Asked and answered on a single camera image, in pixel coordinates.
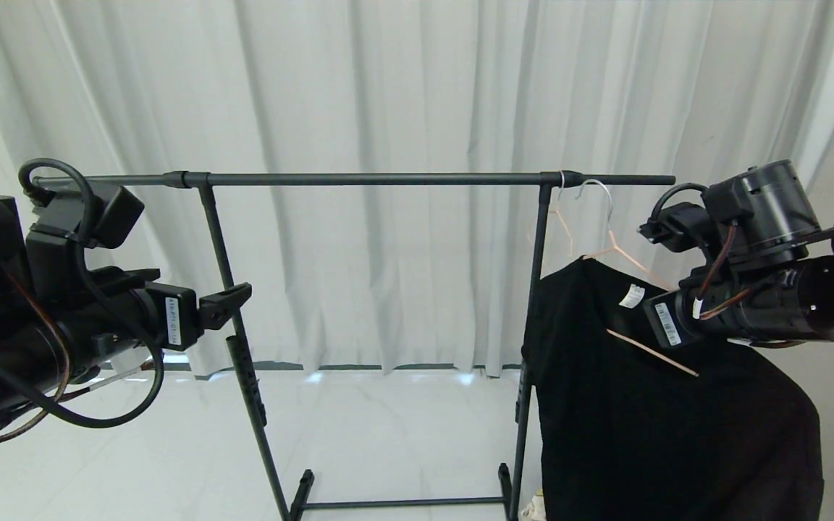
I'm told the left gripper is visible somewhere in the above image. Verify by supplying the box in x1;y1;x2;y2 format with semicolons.
98;284;253;363

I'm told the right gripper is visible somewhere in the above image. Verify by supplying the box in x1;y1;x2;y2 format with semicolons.
643;279;759;350

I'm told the pink clothes hanger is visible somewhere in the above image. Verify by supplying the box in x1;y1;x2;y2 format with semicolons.
526;190;578;260
575;179;700;378

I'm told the black t-shirt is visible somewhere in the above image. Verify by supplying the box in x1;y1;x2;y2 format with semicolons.
521;257;825;521

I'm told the black clothes rack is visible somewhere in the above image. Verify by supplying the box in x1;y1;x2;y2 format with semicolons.
33;170;677;521

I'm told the cream printed garment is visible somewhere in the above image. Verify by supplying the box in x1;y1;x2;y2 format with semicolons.
518;488;545;521

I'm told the white curtain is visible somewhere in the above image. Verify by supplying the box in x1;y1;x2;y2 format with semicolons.
0;0;834;378

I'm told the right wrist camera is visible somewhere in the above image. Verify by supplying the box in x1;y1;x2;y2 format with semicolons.
638;201;716;254

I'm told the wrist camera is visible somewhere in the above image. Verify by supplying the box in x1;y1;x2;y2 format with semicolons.
26;182;146;305
638;201;716;254

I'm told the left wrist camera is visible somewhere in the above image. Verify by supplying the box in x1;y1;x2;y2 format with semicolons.
26;182;146;305

